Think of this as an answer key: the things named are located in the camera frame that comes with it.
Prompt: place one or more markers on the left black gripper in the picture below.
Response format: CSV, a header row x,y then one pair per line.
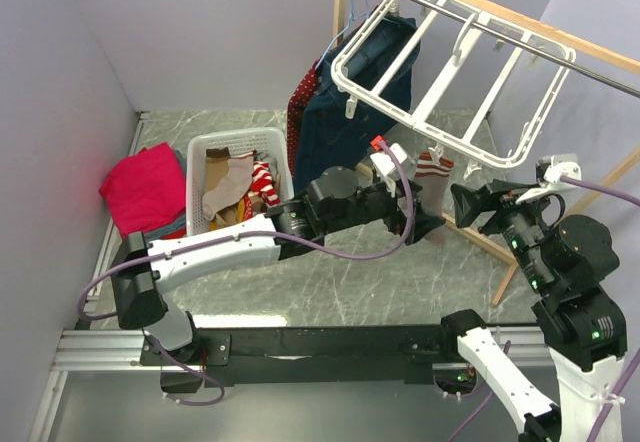
x,y
397,219

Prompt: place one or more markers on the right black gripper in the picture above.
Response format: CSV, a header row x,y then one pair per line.
x,y
466,200

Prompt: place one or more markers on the beige striped-cuff sock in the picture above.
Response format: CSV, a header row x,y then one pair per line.
x,y
239,180
433,174

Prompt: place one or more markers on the white plastic clip hanger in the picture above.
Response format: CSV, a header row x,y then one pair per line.
x,y
418,41

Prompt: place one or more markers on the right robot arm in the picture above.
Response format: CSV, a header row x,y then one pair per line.
x,y
583,328

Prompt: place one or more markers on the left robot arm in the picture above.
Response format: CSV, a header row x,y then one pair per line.
x,y
144,271

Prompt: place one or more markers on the dark blue denim garment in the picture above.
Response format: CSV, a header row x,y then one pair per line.
x,y
334,133

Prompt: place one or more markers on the red white striped sock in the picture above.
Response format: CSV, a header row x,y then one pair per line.
x,y
263,184

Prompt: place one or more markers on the white laundry basket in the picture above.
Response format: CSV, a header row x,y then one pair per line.
x,y
264,144

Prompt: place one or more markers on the red polka dot garment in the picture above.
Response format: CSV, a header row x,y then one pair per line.
x,y
297,104

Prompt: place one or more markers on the metal hanging rod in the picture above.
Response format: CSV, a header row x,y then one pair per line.
x,y
556,35

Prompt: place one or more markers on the tan stocking in basket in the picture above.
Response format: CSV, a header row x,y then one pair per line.
x,y
216,169

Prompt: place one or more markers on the black base beam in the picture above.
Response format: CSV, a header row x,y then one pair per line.
x,y
407,353

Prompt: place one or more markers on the pink folded cloth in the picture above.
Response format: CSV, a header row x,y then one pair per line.
x,y
145,191

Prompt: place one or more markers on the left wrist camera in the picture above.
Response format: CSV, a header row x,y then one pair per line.
x,y
391,159

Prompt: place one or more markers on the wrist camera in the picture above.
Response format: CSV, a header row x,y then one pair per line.
x,y
391,159
550,174

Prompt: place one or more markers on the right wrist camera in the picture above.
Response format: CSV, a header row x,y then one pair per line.
x,y
550,174

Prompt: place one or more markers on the wooden clothes rack frame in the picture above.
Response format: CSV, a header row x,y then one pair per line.
x,y
507,25

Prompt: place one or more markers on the blue wire hanger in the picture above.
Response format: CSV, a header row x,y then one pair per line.
x,y
344,17

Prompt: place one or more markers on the aluminium rail frame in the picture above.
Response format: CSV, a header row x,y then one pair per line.
x,y
109,358

